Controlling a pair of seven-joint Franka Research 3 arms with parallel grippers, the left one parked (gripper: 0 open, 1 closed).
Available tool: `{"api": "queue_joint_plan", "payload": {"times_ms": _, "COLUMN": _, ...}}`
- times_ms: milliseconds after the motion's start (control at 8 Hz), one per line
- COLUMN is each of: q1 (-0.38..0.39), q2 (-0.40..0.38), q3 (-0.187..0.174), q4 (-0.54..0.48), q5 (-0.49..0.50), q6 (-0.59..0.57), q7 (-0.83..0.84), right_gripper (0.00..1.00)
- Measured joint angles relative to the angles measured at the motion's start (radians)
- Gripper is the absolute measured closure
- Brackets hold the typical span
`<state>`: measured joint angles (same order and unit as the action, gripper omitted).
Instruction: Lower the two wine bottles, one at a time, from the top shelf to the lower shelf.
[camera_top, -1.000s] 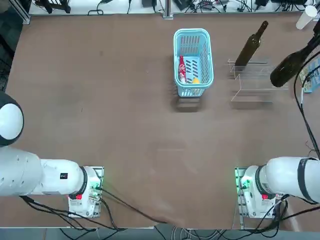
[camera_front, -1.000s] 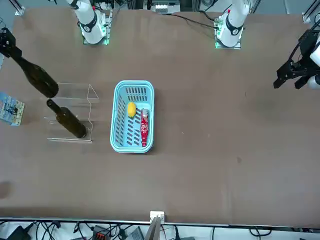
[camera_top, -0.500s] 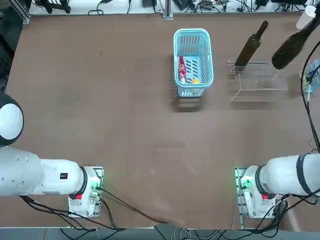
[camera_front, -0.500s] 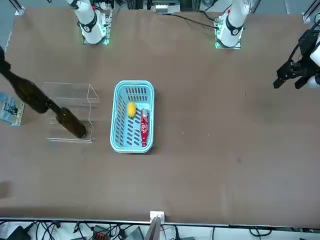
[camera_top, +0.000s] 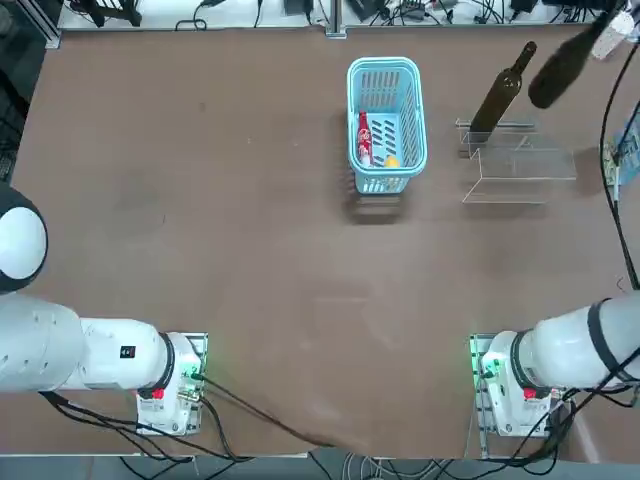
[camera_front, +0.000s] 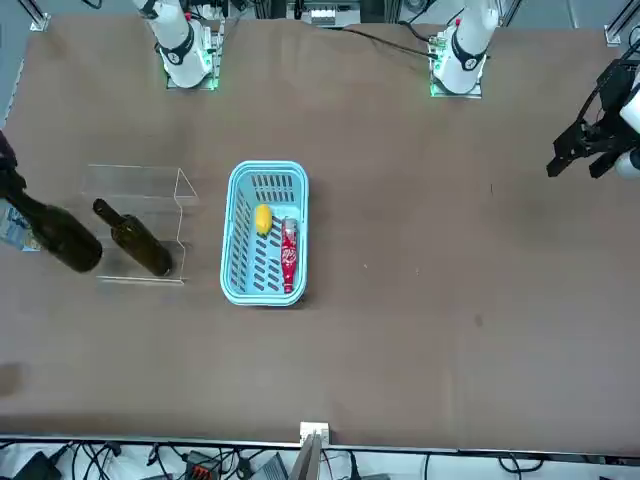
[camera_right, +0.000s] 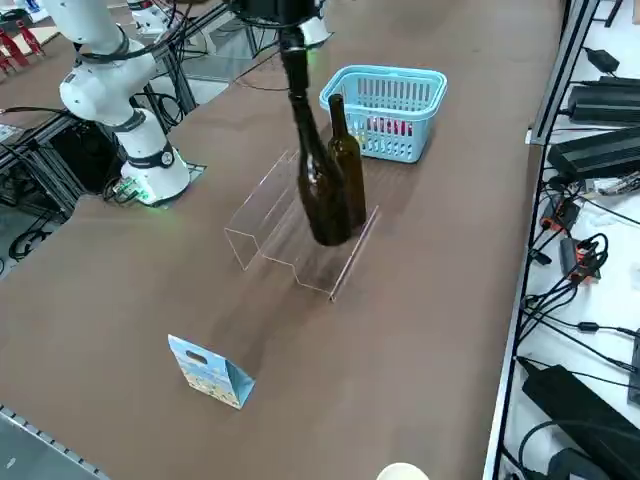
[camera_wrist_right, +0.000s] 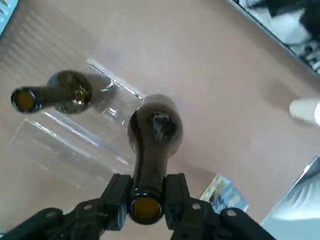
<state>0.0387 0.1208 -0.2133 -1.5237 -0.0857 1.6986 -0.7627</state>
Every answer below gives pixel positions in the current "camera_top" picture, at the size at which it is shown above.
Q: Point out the aluminium frame post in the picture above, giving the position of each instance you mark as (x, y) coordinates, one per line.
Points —
(40, 22)

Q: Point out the brown straight-shouldered wine bottle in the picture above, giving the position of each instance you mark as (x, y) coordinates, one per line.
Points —
(500, 95)

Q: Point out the aluminium profile beam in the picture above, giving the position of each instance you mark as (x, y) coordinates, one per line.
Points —
(336, 17)

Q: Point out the light blue plastic basket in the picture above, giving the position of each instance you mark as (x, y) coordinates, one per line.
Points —
(387, 177)

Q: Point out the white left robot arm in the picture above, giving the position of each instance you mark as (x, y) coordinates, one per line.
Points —
(100, 355)

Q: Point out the yellow round fruit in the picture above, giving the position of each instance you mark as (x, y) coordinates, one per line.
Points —
(391, 161)

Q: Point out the clear acrylic stepped shelf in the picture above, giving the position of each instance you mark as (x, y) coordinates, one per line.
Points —
(520, 170)

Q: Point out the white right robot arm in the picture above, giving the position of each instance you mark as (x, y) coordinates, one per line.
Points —
(560, 350)

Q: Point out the red cola bottle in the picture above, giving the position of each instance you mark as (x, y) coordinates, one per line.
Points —
(364, 137)

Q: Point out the white power strip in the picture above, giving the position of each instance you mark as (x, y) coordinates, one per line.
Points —
(612, 37)

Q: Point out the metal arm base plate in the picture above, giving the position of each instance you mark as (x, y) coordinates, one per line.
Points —
(477, 350)
(200, 345)

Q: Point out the blue printed paper bag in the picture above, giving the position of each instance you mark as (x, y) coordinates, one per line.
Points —
(627, 150)

